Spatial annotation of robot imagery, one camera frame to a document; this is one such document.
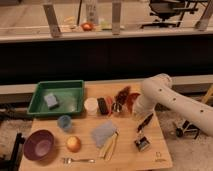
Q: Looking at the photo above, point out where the black dish brush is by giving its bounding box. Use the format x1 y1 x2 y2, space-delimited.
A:
134 114 153 151

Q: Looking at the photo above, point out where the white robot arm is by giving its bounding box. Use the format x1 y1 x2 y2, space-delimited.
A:
132 74 213 137

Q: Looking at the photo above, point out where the white paper cup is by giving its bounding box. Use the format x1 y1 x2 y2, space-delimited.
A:
84 98 98 116

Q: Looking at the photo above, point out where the blue plastic cup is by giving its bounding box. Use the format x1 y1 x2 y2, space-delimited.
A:
57 115 72 132

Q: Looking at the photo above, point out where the orange carrot piece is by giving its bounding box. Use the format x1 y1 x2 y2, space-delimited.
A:
106 96 113 115

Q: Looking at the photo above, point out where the black rectangular block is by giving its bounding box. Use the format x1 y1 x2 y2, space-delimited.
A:
97 98 109 115

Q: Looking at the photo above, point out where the dark red snack bag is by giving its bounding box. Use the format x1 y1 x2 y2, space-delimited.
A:
115 86 131 105

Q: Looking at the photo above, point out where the red bowl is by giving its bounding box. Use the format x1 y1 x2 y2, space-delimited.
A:
126 93 139 112

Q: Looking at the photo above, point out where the light blue cloth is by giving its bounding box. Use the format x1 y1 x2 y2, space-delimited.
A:
91 121 117 148

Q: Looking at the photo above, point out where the green plastic tray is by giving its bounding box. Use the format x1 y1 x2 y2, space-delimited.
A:
27 80 84 118

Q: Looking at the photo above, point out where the blue sponge in tray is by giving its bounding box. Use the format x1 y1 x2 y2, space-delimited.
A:
44 93 59 109

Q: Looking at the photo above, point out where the red round object on shelf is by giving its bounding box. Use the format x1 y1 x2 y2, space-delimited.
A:
81 22 94 31

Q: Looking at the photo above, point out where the silver fork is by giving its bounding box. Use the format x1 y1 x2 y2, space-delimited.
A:
62 158 95 164

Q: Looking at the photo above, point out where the black stand on floor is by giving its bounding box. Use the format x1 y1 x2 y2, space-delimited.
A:
175 120 200 138

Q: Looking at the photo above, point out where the purple bowl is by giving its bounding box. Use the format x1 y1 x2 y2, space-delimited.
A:
23 130 55 161

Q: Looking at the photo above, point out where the black office chair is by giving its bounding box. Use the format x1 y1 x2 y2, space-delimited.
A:
141 0 198 29

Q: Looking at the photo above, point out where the black chair beside table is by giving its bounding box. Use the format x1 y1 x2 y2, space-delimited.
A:
0 133 25 171

